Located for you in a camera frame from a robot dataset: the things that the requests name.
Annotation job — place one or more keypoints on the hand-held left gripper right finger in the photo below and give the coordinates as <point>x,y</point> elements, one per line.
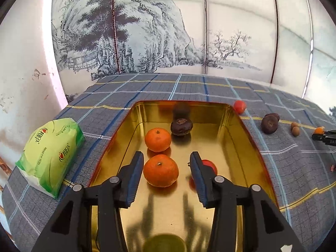
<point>198,181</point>

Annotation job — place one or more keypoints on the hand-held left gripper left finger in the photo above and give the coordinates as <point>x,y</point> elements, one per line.
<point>135,178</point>

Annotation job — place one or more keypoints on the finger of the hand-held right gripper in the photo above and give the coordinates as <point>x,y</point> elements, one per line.
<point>325,139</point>
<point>331,131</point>

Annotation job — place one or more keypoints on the orange mandarin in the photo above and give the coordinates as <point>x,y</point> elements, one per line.
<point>319,130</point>
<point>157,140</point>
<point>160,170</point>

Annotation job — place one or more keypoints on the small red tomato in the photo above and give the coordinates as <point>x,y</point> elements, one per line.
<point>210,166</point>
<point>239,106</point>

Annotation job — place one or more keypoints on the brown longan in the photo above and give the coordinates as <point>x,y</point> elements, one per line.
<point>294,125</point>
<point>296,131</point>

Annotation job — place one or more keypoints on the red tin box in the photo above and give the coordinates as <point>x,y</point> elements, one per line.
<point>162,215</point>

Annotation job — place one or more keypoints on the dark purple passion fruit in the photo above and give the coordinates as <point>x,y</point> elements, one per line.
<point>181,127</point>
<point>275,115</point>
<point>269,125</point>

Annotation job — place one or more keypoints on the green round fruit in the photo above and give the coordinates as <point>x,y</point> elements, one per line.
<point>164,244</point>

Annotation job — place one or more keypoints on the green tissue pack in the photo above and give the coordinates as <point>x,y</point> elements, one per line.
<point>50,155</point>

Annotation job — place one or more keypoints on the wooden chair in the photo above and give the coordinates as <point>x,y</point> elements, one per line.
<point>3,166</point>

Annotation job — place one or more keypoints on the silver wall trim strip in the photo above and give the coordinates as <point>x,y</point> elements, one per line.
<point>310,44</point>
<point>276,31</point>
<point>204,31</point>

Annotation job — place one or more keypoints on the dark wall trim strip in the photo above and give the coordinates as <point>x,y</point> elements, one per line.
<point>114,31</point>

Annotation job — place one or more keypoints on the landscape wall mural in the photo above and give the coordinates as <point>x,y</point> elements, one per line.
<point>157,31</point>

